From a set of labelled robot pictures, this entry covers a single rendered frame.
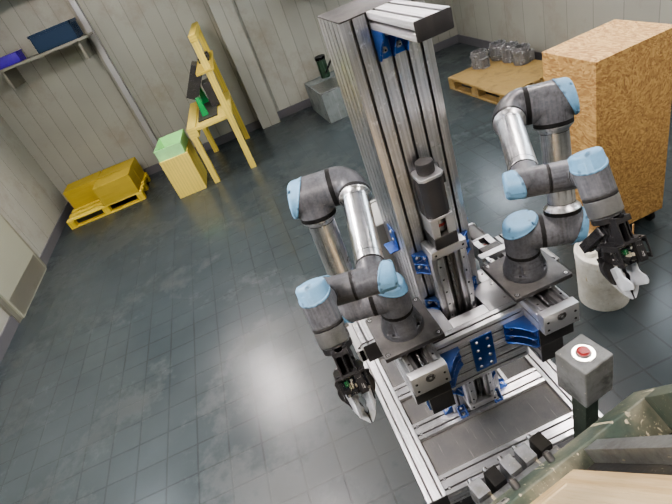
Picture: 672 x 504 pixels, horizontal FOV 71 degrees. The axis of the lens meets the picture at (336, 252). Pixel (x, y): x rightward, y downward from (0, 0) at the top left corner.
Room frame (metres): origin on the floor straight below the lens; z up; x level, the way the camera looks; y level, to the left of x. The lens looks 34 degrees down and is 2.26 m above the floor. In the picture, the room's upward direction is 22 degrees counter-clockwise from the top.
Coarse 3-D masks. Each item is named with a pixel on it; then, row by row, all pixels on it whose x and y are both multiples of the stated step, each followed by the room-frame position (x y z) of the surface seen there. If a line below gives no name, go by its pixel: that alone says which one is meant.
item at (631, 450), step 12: (600, 444) 0.63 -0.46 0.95; (612, 444) 0.59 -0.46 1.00; (624, 444) 0.56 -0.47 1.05; (636, 444) 0.53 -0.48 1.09; (648, 444) 0.50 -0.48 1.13; (660, 444) 0.48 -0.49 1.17; (600, 456) 0.60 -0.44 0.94; (612, 456) 0.57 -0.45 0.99; (624, 456) 0.54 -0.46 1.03; (636, 456) 0.51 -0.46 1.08; (648, 456) 0.49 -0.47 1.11; (660, 456) 0.46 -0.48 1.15
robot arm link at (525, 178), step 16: (512, 96) 1.30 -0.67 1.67; (496, 112) 1.29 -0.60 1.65; (512, 112) 1.25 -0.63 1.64; (496, 128) 1.27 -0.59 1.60; (512, 128) 1.17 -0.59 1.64; (512, 144) 1.10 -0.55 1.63; (528, 144) 1.08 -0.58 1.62; (512, 160) 1.04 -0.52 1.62; (528, 160) 1.01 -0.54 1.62; (512, 176) 0.97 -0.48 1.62; (528, 176) 0.95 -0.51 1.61; (544, 176) 0.94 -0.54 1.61; (512, 192) 0.96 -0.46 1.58; (528, 192) 0.94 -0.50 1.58; (544, 192) 0.93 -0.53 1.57
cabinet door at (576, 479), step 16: (560, 480) 0.61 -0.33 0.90; (576, 480) 0.56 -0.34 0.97; (592, 480) 0.52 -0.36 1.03; (608, 480) 0.49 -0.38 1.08; (624, 480) 0.46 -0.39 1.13; (640, 480) 0.43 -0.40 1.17; (656, 480) 0.40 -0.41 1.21; (544, 496) 0.58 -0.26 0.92; (560, 496) 0.54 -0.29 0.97; (576, 496) 0.50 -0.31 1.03; (592, 496) 0.47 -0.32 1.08; (608, 496) 0.44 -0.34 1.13; (624, 496) 0.41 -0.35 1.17; (640, 496) 0.39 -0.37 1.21; (656, 496) 0.36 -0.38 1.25
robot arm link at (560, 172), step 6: (552, 162) 0.97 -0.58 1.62; (558, 162) 0.95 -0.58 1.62; (564, 162) 0.94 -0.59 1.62; (552, 168) 0.94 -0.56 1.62; (558, 168) 0.93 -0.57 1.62; (564, 168) 0.93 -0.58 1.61; (552, 174) 0.93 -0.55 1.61; (558, 174) 0.92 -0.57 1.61; (564, 174) 0.92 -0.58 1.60; (558, 180) 0.92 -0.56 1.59; (564, 180) 0.91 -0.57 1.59; (570, 180) 0.90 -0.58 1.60; (558, 186) 0.92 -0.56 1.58; (564, 186) 0.91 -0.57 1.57; (570, 186) 0.91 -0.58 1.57
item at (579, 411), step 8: (576, 400) 0.91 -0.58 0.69; (576, 408) 0.92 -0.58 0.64; (584, 408) 0.88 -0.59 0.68; (592, 408) 0.89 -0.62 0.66; (576, 416) 0.92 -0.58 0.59; (584, 416) 0.88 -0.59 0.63; (592, 416) 0.89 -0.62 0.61; (576, 424) 0.92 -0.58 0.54; (584, 424) 0.89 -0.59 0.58; (576, 432) 0.92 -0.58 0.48
